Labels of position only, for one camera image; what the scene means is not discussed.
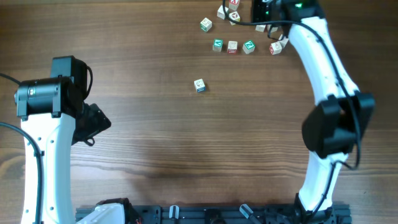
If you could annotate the green edged block far left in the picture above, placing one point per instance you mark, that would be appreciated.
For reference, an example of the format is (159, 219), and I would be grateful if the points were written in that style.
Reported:
(206, 24)

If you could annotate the red A wooden block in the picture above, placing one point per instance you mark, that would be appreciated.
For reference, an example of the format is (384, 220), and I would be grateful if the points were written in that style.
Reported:
(275, 48)

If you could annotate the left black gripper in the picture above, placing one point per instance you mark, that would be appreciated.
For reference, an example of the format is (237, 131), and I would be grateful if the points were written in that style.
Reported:
(96, 121)

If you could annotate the red U wooden block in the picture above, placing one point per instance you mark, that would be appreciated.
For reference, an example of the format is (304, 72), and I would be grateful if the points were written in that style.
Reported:
(232, 47)

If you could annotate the plain wooden block right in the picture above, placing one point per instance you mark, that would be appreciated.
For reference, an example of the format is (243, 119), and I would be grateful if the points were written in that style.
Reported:
(283, 40)

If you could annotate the blue edged wooden block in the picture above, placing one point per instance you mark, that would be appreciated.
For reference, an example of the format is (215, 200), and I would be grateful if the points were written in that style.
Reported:
(199, 85)

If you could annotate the cream wooden block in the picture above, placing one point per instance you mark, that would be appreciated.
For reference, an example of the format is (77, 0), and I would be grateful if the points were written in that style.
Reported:
(261, 28)

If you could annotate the white wooden block top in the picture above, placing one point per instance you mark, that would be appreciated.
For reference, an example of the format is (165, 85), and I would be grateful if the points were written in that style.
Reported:
(222, 12)

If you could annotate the green Z wooden block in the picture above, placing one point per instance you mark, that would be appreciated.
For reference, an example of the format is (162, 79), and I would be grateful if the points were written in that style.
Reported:
(249, 47)

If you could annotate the yellow edged wooden block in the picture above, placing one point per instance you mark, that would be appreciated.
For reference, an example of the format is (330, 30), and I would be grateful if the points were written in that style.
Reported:
(234, 17)

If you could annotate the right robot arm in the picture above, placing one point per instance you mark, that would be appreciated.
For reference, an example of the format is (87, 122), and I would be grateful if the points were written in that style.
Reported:
(333, 131)

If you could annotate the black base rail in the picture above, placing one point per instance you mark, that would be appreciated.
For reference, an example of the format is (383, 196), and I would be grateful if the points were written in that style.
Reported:
(278, 213)

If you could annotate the green V wooden block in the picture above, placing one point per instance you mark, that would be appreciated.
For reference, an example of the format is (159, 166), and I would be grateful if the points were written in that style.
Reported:
(217, 45)

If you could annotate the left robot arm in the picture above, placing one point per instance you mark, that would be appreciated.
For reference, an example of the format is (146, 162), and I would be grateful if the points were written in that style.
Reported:
(54, 117)

